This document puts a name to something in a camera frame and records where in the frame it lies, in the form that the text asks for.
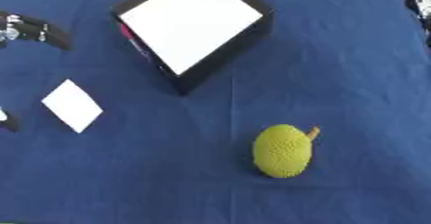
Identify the black box with white inside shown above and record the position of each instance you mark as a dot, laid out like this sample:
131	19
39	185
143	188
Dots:
191	26

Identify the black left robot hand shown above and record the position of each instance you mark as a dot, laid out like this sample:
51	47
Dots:
34	29

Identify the white flat square card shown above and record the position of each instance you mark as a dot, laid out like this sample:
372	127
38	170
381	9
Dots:
72	106

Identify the yellow-green spiky toy jackfruit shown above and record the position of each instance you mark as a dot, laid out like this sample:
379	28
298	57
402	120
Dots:
280	152

